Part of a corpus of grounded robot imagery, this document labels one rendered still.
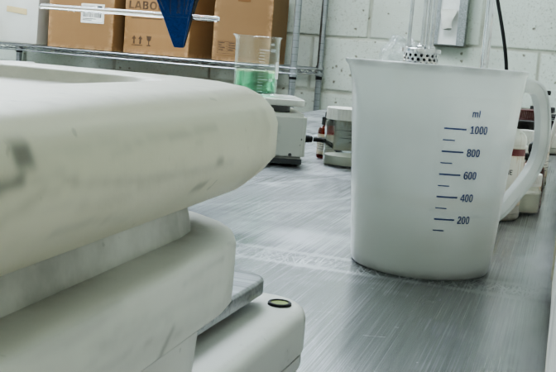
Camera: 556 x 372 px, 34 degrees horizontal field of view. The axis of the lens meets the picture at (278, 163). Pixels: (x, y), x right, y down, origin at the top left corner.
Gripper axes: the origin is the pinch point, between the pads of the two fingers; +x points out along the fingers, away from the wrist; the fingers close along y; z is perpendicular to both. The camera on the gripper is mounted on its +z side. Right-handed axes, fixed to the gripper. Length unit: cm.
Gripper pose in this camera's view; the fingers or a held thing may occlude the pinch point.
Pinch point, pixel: (180, 15)
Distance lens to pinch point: 100.6
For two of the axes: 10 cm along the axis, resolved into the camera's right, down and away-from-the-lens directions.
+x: -0.7, 9.9, 1.4
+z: 9.9, 0.8, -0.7
